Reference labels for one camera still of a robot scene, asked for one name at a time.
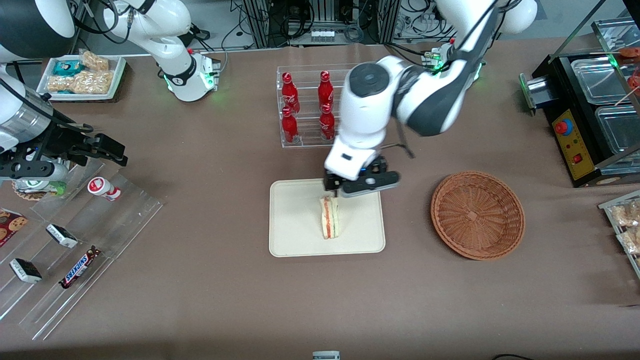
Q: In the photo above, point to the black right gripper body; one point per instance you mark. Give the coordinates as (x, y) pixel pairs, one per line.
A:
(59, 141)

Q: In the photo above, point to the triangular sandwich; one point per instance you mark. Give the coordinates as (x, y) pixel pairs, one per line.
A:
(330, 220)

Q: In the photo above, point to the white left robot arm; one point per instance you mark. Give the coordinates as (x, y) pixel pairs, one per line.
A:
(370, 110)

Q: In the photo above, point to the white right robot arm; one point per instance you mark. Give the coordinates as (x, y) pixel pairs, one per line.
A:
(175, 30)

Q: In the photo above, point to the beige plastic tray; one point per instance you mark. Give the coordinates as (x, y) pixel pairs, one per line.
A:
(295, 220)

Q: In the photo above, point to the small woven coaster basket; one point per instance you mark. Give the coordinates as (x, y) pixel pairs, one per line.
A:
(30, 191)

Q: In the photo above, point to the white rectangular snack tray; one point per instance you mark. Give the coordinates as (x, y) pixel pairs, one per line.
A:
(118, 75)

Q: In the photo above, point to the brown wicker basket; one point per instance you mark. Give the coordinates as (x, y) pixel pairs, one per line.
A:
(477, 215)

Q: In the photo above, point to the white red yogurt bottle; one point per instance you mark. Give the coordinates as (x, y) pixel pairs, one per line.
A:
(102, 188)

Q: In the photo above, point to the clear acrylic bottle rack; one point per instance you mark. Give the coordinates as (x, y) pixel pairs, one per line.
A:
(307, 142)

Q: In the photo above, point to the red cola bottle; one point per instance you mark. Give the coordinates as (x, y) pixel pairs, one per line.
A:
(327, 125)
(325, 92)
(289, 95)
(289, 127)

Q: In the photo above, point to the small rice cracker pack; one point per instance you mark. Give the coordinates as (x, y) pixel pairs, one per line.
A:
(95, 61)
(60, 83)

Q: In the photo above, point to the large rice cracker pack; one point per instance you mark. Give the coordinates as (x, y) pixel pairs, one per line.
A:
(94, 82)

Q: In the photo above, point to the clear acrylic tiered display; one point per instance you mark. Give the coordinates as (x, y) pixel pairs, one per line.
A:
(120, 225)

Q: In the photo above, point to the teal snack packet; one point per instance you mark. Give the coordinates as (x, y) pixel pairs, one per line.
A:
(66, 67)

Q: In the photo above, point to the black white snack bar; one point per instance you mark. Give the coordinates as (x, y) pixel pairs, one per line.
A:
(62, 236)
(26, 270)

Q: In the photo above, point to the red cookie packet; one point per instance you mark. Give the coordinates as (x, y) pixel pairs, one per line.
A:
(11, 227)

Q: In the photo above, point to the brown Snickers bar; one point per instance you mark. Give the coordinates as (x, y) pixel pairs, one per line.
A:
(80, 267)

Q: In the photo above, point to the white power strip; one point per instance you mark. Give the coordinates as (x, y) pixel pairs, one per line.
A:
(323, 36)

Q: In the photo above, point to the white label tag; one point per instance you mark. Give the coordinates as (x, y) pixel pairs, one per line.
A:
(326, 355)

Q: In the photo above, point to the black food warmer machine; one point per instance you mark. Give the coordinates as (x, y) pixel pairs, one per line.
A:
(567, 147)

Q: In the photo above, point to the clear steel food pan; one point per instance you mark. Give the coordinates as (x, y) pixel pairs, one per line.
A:
(622, 132)
(600, 80)

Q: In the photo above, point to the clear wrapped pastry packet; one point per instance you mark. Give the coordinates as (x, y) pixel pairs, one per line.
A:
(627, 214)
(631, 241)

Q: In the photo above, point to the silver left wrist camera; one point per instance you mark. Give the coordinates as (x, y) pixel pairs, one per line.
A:
(372, 185)

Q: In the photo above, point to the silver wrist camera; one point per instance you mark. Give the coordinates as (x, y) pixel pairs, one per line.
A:
(35, 170)
(372, 185)

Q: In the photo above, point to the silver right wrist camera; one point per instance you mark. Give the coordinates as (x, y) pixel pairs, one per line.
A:
(35, 170)

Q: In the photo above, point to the aluminium frame equipment cabinet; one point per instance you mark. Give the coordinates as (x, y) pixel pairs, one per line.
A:
(280, 20)

